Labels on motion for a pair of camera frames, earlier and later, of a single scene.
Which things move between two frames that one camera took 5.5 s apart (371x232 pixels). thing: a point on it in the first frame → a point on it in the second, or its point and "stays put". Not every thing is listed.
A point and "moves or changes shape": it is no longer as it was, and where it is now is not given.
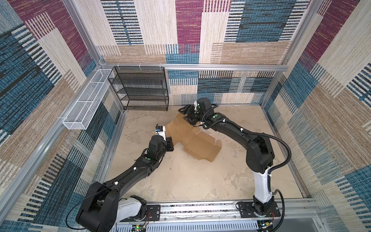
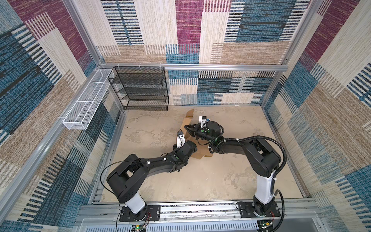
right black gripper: x=188 y=109 → x=194 y=127
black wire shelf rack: x=141 y=88 stays put
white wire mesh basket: x=80 y=115 stays put
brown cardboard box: x=197 y=143 moves or changes shape
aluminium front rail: x=303 y=216 stays put
